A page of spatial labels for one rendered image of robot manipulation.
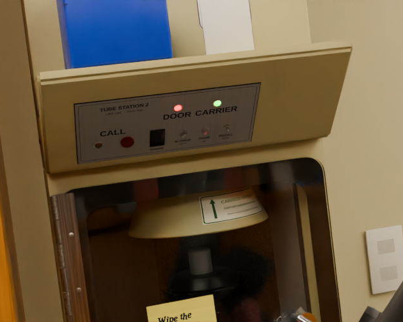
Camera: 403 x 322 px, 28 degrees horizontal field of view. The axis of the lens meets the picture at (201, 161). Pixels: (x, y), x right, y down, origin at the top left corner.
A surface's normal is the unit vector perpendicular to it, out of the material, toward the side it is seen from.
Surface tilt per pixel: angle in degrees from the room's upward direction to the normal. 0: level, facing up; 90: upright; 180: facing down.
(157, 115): 135
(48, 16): 90
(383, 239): 90
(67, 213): 90
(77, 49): 90
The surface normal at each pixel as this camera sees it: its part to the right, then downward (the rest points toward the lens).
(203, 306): 0.22, 0.03
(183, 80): 0.25, 0.72
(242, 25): -0.04, 0.06
